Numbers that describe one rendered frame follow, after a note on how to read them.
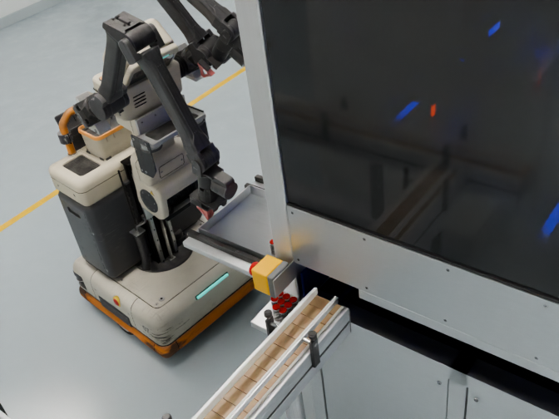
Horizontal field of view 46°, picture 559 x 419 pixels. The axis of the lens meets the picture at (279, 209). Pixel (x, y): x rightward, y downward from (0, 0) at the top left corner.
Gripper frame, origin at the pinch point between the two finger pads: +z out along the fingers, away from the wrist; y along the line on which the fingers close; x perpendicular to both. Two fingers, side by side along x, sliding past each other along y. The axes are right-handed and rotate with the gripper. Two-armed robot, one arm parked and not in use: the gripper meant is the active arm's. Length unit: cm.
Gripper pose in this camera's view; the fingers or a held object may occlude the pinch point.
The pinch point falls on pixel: (209, 217)
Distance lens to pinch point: 210.6
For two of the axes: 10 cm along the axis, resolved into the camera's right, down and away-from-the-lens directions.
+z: -0.3, 7.2, 6.9
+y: 8.1, 4.3, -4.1
